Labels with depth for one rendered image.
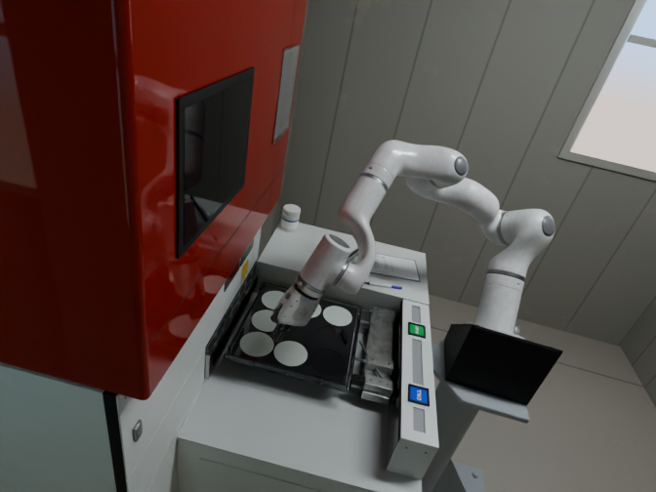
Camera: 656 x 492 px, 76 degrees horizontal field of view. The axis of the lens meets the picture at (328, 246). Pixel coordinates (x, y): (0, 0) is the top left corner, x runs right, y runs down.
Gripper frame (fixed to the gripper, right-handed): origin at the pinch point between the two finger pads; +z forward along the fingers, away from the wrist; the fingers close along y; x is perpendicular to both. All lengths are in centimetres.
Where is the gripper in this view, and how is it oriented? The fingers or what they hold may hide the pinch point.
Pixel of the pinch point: (278, 333)
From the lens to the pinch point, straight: 119.6
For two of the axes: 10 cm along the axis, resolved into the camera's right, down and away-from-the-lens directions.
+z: -5.3, 8.1, 2.6
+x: -4.8, -5.4, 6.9
